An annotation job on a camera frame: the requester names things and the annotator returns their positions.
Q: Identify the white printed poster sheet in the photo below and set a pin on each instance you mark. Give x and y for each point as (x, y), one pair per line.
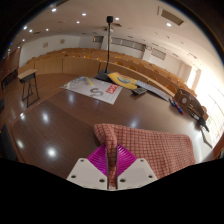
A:
(96, 91)

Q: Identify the rows of wooden lecture seats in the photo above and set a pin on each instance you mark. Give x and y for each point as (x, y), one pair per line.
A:
(80, 63)

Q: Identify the black handheld microphone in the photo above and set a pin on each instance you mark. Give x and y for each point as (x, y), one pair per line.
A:
(200, 120)

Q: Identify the square ceiling air vent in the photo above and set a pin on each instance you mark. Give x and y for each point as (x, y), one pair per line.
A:
(171, 16)

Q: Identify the round ceiling lights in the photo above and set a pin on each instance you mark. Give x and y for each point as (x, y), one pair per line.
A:
(83, 14)

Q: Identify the blue folder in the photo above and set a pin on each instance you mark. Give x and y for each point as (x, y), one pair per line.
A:
(154, 90)

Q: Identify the wooden desk organizer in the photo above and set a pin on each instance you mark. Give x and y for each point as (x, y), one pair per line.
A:
(188, 100)

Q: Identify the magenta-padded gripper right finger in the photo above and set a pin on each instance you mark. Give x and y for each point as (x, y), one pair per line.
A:
(140, 173)

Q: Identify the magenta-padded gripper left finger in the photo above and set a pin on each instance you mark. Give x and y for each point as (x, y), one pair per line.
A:
(83, 173)

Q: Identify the black remote control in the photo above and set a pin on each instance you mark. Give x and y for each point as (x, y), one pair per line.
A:
(139, 91)

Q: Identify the red checkered towel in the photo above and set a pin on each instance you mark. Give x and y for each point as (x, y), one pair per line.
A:
(150, 146)

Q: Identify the yellow folder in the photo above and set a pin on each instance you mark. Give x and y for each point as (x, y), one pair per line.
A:
(121, 80)

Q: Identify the blue and red marker pen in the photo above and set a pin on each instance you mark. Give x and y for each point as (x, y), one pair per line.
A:
(180, 110)

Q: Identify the black gooseneck desk microphone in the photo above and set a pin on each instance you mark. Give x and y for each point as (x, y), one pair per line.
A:
(109, 19)

